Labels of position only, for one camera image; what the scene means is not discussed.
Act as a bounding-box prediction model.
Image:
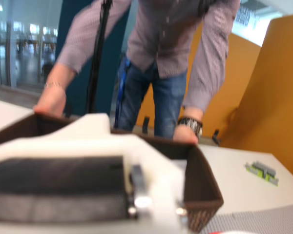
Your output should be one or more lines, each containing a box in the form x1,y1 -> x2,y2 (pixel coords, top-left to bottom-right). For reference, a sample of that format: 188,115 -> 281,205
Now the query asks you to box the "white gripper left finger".
0,135 -> 64,159

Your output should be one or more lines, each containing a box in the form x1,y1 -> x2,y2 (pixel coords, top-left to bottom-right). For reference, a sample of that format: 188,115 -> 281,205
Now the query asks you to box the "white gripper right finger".
53,113 -> 144,150

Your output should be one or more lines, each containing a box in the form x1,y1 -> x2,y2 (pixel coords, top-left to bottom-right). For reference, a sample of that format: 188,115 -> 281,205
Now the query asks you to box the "brown woven bin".
0,113 -> 225,234

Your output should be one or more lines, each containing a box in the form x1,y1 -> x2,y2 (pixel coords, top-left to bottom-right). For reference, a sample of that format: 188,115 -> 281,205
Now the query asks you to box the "person's right hand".
33,85 -> 67,117

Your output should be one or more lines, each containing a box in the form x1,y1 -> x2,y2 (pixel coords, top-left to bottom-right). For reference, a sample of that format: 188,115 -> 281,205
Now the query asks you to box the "person's left hand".
173,124 -> 199,145

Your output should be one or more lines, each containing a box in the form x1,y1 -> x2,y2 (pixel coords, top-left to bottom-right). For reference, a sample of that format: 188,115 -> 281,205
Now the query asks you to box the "black panel foot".
142,116 -> 150,134
211,130 -> 222,146

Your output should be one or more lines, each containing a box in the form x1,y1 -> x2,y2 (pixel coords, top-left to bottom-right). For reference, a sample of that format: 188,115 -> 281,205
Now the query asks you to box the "black stand pole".
86,0 -> 113,115

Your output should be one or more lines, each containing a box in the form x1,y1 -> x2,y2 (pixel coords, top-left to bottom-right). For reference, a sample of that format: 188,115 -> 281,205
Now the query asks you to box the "dark blue partition panel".
55,0 -> 132,117

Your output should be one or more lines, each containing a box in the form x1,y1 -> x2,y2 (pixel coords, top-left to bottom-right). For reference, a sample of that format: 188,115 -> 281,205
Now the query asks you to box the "black wristwatch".
177,116 -> 204,137

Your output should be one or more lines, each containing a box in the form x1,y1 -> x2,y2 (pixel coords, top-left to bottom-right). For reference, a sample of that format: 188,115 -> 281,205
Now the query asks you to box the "person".
45,0 -> 241,139

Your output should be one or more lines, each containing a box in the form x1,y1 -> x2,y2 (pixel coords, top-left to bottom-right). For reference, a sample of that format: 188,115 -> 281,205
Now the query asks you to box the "orange partition panel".
219,13 -> 293,185
135,23 -> 262,137

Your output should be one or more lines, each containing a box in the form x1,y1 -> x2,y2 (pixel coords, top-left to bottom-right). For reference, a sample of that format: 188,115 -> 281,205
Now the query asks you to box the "green grey brick assembly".
245,160 -> 279,188

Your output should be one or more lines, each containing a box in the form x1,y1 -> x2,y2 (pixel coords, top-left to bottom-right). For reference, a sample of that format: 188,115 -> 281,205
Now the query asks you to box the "grey studded baseplate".
199,203 -> 293,234

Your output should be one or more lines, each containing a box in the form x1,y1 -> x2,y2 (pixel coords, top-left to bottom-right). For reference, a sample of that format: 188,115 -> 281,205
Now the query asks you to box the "blue lanyard strap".
113,57 -> 132,129

